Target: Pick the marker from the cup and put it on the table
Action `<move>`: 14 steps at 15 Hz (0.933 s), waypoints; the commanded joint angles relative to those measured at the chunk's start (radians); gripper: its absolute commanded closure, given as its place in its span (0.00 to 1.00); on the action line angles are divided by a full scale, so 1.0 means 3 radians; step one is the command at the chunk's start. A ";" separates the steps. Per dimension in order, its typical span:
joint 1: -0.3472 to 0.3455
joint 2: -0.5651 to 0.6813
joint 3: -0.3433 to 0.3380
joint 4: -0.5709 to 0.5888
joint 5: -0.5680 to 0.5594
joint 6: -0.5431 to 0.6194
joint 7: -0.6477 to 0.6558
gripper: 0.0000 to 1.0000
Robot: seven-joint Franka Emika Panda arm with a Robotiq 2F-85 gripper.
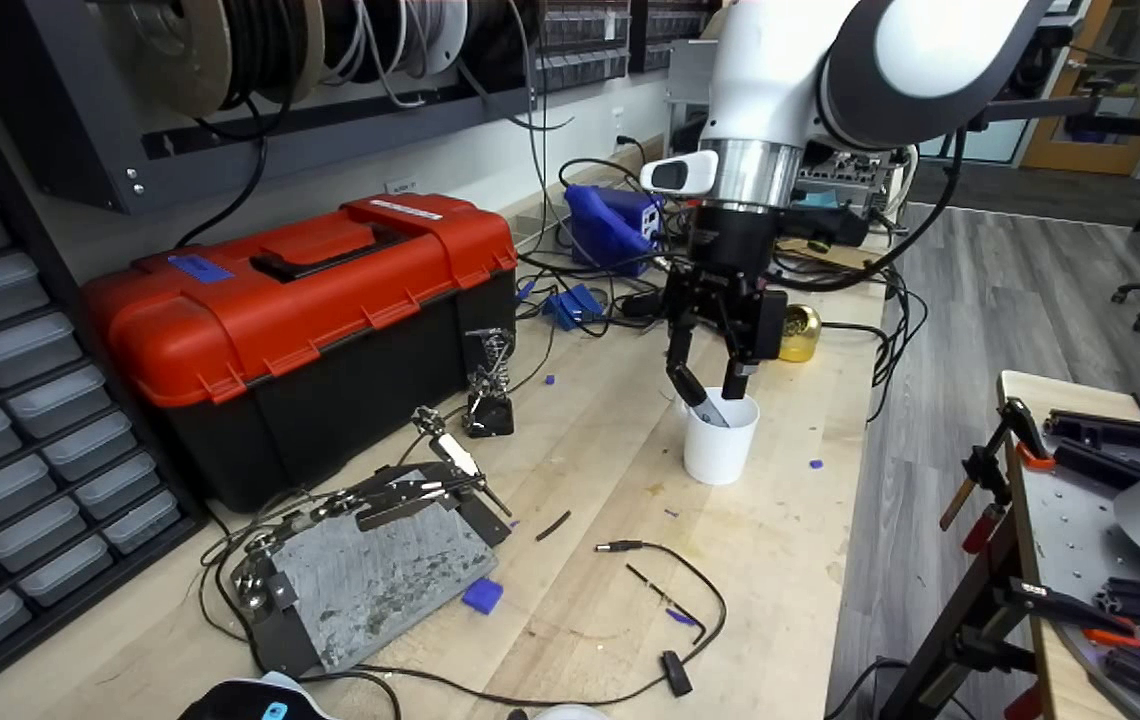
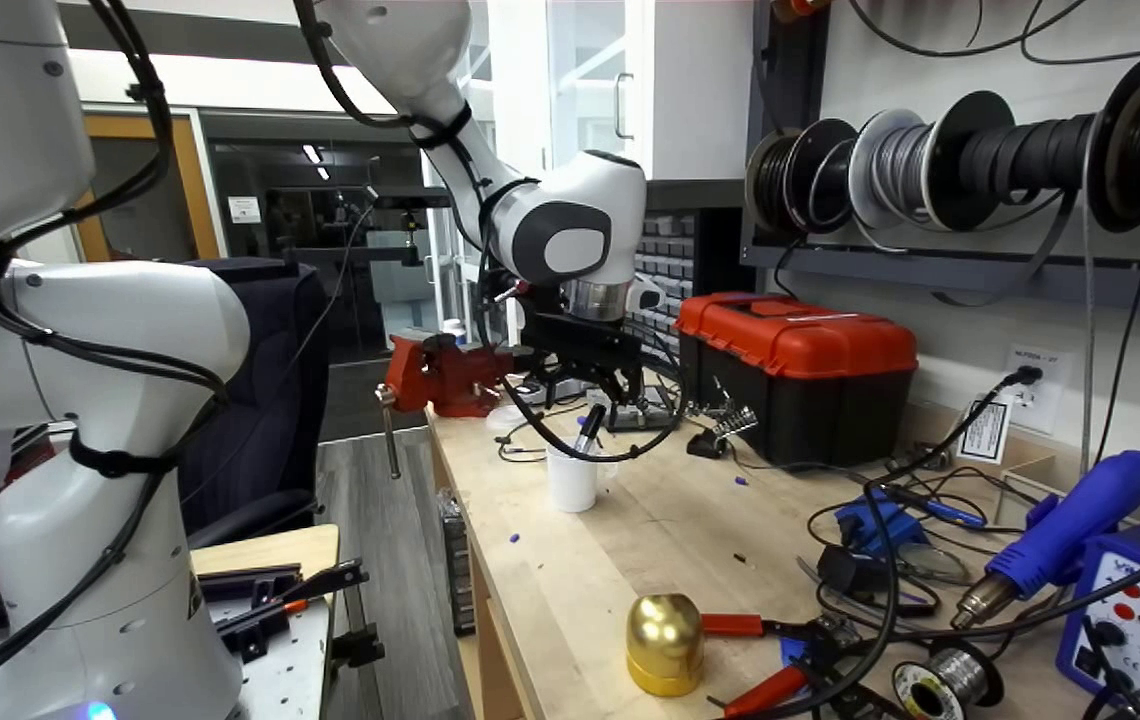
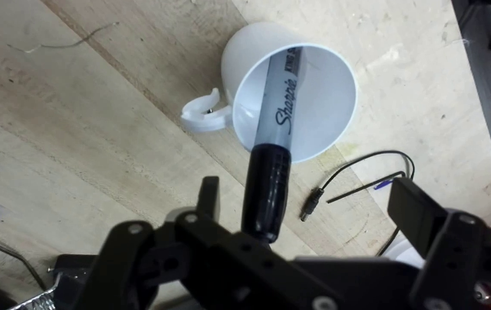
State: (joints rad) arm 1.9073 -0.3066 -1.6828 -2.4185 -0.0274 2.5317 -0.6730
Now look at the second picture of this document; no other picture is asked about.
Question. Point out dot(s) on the metal helping hands tool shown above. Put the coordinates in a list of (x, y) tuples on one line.
[(721, 438)]

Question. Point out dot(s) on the gold metal dome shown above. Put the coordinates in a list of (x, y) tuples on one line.
[(666, 644)]

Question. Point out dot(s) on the wooden door frame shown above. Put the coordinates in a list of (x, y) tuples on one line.
[(194, 186)]

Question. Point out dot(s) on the blue hot air gun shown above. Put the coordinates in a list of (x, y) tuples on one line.
[(1075, 520)]

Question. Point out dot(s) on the red bench vise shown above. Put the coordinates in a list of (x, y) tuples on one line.
[(442, 379)]

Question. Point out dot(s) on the black office chair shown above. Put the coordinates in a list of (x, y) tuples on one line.
[(262, 401)]

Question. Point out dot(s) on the white wall power outlet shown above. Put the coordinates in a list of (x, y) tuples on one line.
[(1032, 380)]

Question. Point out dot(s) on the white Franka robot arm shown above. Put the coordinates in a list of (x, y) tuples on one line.
[(90, 323)]

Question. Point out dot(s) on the red black toolbox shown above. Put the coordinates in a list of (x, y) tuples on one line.
[(792, 373)]

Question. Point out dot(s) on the white cup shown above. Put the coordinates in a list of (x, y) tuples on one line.
[(572, 480)]

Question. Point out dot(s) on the grey spool rack shelf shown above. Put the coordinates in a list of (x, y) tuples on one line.
[(968, 273)]

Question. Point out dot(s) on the black silver Sharpie marker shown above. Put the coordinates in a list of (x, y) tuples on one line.
[(590, 427)]

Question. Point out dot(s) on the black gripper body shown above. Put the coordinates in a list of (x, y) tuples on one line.
[(580, 345)]

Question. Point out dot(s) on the blue plastic clamp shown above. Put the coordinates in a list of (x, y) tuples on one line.
[(877, 520)]

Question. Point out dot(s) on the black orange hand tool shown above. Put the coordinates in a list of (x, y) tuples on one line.
[(283, 594)]

